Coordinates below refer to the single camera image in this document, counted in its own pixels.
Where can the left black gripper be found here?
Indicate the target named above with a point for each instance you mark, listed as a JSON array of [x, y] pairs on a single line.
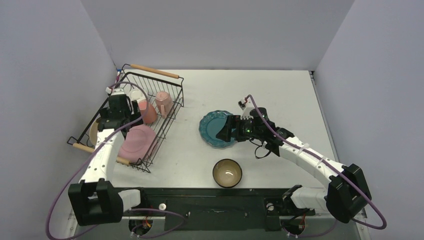
[[135, 115]]

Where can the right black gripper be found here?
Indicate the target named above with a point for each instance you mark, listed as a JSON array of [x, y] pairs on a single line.
[[234, 127]]

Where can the teal scalloped ceramic plate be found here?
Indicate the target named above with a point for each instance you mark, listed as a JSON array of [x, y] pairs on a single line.
[[210, 125]]

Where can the white cup with black rim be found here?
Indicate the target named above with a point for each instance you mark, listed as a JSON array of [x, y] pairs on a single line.
[[137, 95]]

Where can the cream and black small plate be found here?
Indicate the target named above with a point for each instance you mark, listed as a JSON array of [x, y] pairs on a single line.
[[93, 130]]

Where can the dark pink mug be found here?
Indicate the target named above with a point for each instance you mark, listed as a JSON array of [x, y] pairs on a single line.
[[148, 112]]

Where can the pink plastic plate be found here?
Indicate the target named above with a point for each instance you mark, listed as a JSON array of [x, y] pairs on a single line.
[[140, 140]]

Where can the black bowl cream inside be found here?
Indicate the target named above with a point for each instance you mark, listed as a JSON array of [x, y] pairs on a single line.
[[227, 173]]

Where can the light pink mug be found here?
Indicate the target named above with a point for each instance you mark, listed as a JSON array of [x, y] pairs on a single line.
[[164, 103]]

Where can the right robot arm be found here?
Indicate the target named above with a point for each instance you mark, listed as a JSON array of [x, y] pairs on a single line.
[[346, 190]]

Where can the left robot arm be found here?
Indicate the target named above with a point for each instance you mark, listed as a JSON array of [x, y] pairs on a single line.
[[94, 199]]

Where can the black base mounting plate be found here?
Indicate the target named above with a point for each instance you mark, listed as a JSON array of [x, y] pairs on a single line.
[[218, 209]]

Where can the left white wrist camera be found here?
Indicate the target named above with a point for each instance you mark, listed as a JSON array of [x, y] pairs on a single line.
[[113, 91]]

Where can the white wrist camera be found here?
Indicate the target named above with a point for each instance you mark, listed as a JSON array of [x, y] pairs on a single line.
[[113, 91], [246, 106]]

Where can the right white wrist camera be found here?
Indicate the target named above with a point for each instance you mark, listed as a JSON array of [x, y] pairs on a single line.
[[246, 106]]

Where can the black wire dish rack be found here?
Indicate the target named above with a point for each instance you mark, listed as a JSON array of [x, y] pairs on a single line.
[[151, 85]]

